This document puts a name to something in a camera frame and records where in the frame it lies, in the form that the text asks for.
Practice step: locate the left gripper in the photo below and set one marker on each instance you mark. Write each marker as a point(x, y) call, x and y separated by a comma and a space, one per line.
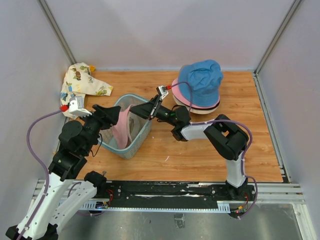
point(109, 115)

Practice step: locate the aluminium frame rail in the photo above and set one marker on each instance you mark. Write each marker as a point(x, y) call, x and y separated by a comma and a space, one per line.
point(275, 192)

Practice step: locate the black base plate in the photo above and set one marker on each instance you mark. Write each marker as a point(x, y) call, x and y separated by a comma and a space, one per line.
point(235, 195)

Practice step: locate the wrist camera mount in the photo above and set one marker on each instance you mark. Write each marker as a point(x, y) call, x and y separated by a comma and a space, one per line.
point(75, 108)
point(162, 91)

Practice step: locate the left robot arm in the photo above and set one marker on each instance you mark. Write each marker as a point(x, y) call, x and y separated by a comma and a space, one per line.
point(47, 215)

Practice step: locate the pink bucket hat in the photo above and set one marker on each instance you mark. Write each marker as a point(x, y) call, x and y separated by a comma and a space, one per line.
point(196, 93)

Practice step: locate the grey cable duct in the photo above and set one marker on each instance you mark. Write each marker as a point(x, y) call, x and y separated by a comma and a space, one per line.
point(194, 205)

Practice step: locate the small yellow object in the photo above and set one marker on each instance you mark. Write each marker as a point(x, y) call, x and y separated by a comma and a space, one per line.
point(92, 68)

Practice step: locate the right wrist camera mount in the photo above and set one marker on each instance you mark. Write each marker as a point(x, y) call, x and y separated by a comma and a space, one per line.
point(162, 91)

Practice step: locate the cartoon print cloth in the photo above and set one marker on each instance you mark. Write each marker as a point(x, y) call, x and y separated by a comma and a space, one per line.
point(78, 81)

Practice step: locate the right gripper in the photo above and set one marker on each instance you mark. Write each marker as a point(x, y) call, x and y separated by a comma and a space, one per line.
point(148, 110)

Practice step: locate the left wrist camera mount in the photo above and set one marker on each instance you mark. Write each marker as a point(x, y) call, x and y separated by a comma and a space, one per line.
point(75, 108)

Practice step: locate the beige bucket hat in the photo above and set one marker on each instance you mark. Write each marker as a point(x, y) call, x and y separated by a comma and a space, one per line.
point(199, 112)

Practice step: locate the light pink hat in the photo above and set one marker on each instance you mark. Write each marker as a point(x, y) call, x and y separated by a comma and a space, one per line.
point(127, 128)

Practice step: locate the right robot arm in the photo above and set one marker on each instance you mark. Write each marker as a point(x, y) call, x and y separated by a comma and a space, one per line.
point(227, 138)

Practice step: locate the blue bucket hat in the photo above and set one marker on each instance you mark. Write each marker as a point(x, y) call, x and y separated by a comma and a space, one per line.
point(205, 71)

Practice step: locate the grey plastic laundry basket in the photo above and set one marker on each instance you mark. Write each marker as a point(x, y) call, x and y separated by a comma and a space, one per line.
point(108, 142)

